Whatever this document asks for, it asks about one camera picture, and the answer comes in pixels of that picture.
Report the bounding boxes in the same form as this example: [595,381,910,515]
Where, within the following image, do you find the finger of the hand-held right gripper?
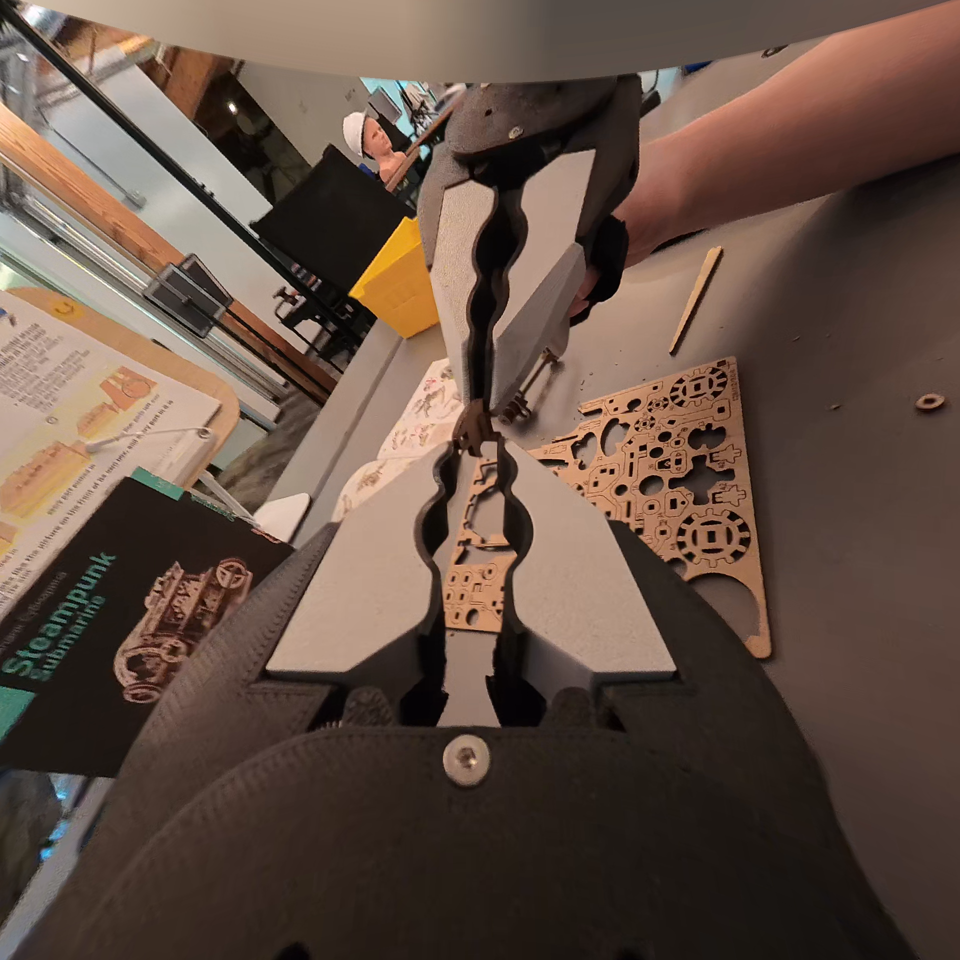
[431,178,501,410]
[489,148,599,412]

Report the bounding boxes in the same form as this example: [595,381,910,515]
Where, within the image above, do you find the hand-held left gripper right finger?
[487,441,678,687]

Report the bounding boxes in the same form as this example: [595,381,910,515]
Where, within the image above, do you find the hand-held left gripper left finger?
[266,441,460,684]

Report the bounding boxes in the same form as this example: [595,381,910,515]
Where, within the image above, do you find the wooden model axle assembly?
[498,348,562,426]

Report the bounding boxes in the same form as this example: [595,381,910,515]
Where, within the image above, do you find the small dark wooden model part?
[452,399,498,456]

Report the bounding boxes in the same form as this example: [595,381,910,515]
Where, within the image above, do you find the person's right forearm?
[671,21,960,245]

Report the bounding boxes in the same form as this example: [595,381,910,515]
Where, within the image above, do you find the laser-cut wooden parts sheet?
[442,356,774,661]

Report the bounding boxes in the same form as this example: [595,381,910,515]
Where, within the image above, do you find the black model kit box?
[0,468,295,779]

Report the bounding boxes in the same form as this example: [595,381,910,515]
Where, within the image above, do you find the person's right hand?
[567,133,710,321]

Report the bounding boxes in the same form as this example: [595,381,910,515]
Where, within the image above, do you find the yellow plastic bin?
[348,216,441,339]

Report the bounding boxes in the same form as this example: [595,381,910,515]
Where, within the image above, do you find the printed paper sheet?
[377,358,468,460]
[332,457,423,528]

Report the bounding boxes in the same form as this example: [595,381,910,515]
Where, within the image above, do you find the small white block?
[253,492,313,546]

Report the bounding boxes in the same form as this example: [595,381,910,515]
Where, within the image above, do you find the white curved panel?
[0,0,960,81]

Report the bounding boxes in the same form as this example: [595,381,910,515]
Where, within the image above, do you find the black flat panel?
[249,144,412,303]

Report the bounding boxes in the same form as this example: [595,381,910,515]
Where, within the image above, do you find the thin wooden stick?
[669,246,724,356]

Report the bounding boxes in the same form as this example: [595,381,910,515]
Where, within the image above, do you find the mannequin head with white helmet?
[342,111,412,193]

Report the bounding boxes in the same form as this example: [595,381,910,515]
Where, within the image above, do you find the light wooden board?
[15,287,242,496]

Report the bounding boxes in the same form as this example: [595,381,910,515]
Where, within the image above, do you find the small black case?
[141,254,234,339]

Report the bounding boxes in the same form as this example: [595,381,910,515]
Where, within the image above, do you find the black metal pole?
[0,3,363,340]

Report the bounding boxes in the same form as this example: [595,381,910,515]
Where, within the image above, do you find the illustrated instruction booklet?
[0,291,225,624]

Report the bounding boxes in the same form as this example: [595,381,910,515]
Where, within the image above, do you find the wooden beam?
[0,103,337,397]

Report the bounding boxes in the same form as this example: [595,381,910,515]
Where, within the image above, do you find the white cable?
[84,426,212,453]

